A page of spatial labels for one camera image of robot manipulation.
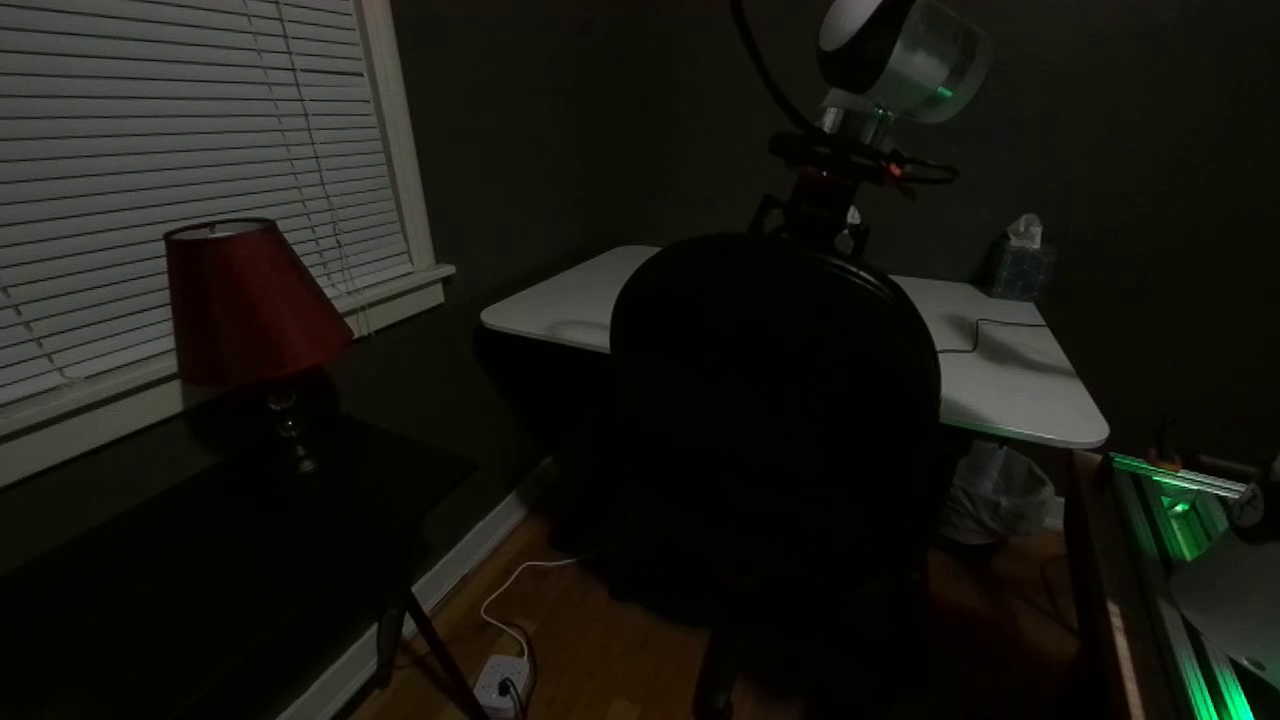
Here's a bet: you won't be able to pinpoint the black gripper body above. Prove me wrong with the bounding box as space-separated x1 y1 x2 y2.
748 130 961 260

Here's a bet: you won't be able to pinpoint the black office chair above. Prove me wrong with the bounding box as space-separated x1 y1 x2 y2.
591 236 946 720

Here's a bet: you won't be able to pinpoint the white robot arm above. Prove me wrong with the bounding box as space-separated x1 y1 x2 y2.
729 0 992 260

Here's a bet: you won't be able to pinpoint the green lit desk equipment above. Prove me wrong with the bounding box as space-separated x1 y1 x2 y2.
1100 444 1280 720

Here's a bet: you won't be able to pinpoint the white power strip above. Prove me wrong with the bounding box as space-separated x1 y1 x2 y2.
474 654 532 720

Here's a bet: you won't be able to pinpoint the red shade table lamp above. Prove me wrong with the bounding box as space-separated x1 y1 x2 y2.
164 215 353 474

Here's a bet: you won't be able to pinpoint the black side table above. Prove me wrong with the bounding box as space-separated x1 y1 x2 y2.
0 418 474 720

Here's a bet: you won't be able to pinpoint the white window blinds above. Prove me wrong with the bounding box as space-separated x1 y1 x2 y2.
0 0 412 408

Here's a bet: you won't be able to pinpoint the white power cable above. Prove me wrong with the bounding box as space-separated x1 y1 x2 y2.
478 552 580 662

